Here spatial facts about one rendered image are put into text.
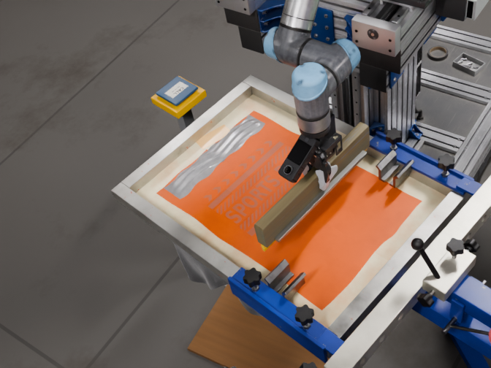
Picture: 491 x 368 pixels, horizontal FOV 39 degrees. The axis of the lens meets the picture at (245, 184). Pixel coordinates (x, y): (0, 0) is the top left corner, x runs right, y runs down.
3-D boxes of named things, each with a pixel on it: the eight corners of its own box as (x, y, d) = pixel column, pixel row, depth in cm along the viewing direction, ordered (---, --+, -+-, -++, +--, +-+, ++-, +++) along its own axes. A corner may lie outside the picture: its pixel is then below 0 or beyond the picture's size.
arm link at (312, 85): (335, 65, 146) (313, 89, 142) (338, 102, 154) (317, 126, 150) (305, 53, 149) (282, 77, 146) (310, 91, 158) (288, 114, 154)
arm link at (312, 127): (315, 126, 150) (286, 112, 155) (316, 141, 154) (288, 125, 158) (336, 106, 153) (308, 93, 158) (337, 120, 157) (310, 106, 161)
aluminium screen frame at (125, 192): (115, 198, 198) (110, 190, 195) (252, 83, 221) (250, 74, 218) (329, 358, 156) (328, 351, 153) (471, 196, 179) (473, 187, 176)
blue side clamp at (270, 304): (231, 293, 173) (226, 278, 167) (245, 280, 175) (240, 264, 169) (325, 363, 157) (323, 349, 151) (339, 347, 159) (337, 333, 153)
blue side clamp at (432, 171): (367, 158, 194) (367, 141, 189) (378, 147, 196) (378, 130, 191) (462, 208, 178) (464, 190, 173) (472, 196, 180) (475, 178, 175)
